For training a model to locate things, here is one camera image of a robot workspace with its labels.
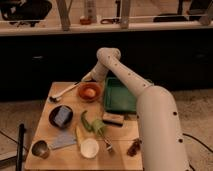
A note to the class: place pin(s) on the yellow banana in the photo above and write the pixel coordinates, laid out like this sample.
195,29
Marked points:
80,136

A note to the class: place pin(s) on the small metal cup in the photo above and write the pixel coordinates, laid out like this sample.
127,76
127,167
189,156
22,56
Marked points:
41,149

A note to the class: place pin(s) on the black pole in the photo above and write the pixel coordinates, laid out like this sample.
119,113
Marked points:
20,147

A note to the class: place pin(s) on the green handled brush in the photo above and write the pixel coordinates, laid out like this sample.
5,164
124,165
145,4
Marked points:
99,129

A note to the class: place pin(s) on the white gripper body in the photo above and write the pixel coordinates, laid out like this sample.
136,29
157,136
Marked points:
94,74

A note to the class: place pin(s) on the brown small object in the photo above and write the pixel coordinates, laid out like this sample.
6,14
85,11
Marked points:
134,148

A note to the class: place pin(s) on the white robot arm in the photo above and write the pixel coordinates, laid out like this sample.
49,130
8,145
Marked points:
163,147

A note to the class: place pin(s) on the white cup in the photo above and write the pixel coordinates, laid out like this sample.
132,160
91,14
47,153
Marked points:
89,148

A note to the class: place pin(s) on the red bowl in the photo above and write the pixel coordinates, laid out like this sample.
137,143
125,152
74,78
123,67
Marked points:
86,85

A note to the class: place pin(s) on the grey cloth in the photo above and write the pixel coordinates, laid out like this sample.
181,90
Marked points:
64,139

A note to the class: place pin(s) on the blue grey sponge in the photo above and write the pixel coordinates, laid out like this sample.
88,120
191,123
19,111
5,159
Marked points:
63,116

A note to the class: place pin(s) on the wooden table board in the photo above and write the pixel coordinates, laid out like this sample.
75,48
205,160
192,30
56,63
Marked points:
69,158

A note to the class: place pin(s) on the green plastic tray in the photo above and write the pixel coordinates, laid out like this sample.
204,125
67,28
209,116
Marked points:
117,98

